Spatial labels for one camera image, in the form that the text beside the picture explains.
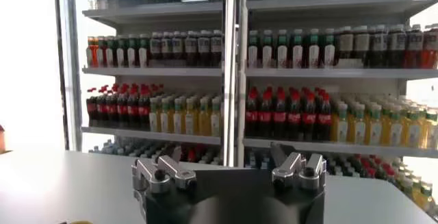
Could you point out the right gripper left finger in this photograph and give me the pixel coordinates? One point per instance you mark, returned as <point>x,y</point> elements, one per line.
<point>161,174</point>

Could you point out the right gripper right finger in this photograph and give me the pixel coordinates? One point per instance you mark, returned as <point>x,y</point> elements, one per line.
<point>308,170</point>

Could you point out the cola bottle red cap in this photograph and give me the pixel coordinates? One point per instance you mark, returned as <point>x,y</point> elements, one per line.
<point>309,119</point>
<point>252,117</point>
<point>102,110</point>
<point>91,110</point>
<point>280,118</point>
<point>294,118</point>
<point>133,110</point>
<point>112,110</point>
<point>144,111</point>
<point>266,117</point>
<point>122,110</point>

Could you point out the yellow juice bottle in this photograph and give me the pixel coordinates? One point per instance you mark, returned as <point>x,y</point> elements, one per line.
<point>166,119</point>
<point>430,132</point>
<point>374,128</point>
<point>392,129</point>
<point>217,122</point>
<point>340,126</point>
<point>357,127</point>
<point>412,131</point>
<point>179,120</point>
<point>154,119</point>
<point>204,121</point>
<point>191,121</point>

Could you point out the grey metal shelf unit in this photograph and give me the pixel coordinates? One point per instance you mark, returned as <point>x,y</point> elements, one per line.
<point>325,73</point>
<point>154,72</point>

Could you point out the dark bottle grey square label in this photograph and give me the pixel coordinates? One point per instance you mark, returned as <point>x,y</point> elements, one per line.
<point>166,49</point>
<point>397,45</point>
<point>204,49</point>
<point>216,49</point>
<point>379,45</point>
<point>155,49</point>
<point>191,49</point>
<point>178,49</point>

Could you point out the dark bottle beige label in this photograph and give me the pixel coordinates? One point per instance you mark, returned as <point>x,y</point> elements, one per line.
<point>346,45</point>
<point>361,45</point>

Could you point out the amber tea bottle white label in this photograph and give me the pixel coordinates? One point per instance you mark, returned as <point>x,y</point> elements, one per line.
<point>92,54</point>

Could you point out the red drink bottle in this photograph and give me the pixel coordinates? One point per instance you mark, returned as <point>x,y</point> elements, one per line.
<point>415,45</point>
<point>430,47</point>

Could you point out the grey slanted frame pole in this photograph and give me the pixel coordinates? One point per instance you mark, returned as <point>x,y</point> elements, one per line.
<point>73,74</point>

